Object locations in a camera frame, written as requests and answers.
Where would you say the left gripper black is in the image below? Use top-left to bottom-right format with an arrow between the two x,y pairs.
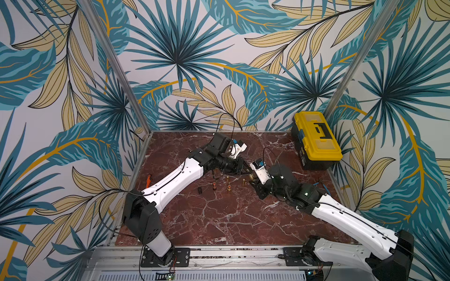
217,153 -> 253,176

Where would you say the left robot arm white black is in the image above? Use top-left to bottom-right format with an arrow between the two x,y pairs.
123,133 -> 248,265

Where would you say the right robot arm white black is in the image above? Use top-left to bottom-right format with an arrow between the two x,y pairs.
250,160 -> 414,281

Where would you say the yellow black toolbox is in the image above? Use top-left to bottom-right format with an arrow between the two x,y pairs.
291,111 -> 343,171

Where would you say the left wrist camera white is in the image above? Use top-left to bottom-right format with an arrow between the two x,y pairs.
229,139 -> 247,159

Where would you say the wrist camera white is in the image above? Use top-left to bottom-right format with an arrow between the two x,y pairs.
250,158 -> 271,185
229,139 -> 247,159

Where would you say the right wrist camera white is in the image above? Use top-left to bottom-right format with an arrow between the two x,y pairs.
250,158 -> 271,185

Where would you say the blue cable on table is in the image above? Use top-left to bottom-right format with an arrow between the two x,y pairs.
312,181 -> 334,196

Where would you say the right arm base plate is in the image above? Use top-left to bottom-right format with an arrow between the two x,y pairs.
282,247 -> 333,267

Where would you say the orange handled screwdriver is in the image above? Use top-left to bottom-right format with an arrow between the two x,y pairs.
145,174 -> 152,189

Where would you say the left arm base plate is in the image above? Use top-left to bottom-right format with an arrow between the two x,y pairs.
140,247 -> 191,268

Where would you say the aluminium frame rail front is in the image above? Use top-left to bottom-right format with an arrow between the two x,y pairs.
81,245 -> 375,281

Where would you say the aluminium corner post right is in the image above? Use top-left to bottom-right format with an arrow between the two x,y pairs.
323,0 -> 400,118

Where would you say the aluminium corner post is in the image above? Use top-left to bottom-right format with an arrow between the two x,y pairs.
79,0 -> 152,137
323,0 -> 400,118

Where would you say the aluminium corner post left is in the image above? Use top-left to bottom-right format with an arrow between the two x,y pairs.
79,0 -> 152,137

